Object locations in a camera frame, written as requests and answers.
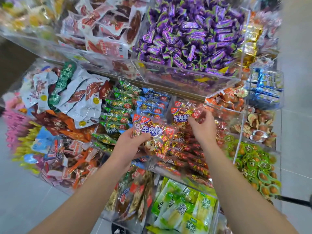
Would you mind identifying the clear acrylic snack shelves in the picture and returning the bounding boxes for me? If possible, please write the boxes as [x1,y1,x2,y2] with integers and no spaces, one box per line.
[0,0,312,234]

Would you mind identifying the pile of assorted small packets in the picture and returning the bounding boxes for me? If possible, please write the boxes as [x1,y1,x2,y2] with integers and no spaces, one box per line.
[2,63,49,110]

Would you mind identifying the pile of purple candies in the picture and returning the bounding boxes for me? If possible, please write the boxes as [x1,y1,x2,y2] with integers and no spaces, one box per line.
[139,0,244,76]

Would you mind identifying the person's right hand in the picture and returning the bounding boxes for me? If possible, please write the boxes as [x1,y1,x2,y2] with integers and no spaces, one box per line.
[188,110,218,147]

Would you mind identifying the person's black clothing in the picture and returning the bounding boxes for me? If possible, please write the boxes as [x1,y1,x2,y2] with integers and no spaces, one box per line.
[111,223,132,234]

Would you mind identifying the green vacuum packet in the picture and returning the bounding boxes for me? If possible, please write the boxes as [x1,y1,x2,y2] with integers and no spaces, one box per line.
[48,61,77,106]

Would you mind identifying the person's right forearm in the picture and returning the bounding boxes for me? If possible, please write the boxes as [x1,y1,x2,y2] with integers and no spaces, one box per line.
[202,141,298,234]

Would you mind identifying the pile of green egg packets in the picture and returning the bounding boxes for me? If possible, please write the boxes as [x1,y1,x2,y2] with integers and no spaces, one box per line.
[224,139,282,198]

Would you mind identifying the pile of yellow packets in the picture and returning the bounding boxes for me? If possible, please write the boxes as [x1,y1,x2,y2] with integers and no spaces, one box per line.
[0,0,66,34]

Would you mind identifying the single red snack packet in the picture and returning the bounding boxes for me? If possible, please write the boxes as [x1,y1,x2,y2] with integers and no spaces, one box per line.
[171,106,203,126]

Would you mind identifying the pile of red sausage packets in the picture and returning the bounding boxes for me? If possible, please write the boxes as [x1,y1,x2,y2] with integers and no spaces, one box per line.
[59,0,149,61]

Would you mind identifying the beef cube packets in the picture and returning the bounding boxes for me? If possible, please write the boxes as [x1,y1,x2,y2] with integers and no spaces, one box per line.
[156,100,230,178]

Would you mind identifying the person's left forearm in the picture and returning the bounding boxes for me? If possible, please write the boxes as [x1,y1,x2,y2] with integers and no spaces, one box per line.
[29,156,139,234]

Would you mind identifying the pile of blue orange packets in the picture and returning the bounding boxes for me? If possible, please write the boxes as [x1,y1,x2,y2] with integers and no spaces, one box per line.
[246,68,283,108]

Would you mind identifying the pile of dark orange packets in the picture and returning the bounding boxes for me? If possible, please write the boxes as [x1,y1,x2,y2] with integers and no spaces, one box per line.
[32,110,96,142]

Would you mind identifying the pile of white meat packets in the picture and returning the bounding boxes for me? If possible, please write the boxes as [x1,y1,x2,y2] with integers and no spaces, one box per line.
[20,66,113,130]

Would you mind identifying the blue toy candy packet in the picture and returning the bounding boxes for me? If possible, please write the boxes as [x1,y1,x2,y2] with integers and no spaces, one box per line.
[32,126,57,154]

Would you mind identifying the row of blue beef packets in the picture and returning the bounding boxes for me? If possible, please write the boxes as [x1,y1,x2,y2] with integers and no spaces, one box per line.
[132,87,171,125]

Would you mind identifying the pile of yellow candies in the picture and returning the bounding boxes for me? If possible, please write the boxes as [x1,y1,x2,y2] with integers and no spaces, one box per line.
[14,122,42,174]

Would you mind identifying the pile of gold candy packets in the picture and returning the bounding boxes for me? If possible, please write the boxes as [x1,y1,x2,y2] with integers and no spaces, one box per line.
[239,24,264,66]

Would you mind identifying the person's left hand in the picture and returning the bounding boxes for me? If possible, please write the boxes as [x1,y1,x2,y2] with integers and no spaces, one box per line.
[110,126,153,164]

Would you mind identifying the row of green beef packets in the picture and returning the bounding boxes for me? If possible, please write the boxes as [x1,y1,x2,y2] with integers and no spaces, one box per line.
[93,79,142,154]

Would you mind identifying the pile of red brown packets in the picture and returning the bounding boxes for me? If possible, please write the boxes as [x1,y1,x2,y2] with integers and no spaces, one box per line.
[41,139,74,186]

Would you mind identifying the handful of red snack packets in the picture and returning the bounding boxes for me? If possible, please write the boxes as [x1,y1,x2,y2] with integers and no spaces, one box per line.
[132,113,169,154]

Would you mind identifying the pile of pink candy sticks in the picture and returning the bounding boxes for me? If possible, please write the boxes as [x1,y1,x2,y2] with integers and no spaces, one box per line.
[2,110,30,149]

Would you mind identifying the pile of orange brown packets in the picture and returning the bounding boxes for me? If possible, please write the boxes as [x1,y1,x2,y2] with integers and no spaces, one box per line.
[205,85,276,144]

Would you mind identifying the pile of beige packets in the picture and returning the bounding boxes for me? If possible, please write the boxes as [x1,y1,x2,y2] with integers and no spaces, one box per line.
[105,163,157,222]

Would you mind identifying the black pole rod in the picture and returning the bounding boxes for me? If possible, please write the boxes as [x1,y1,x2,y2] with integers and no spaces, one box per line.
[275,195,312,209]

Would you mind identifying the pile of lime green packets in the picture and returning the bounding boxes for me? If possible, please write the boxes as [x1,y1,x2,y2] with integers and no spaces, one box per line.
[146,178,217,234]

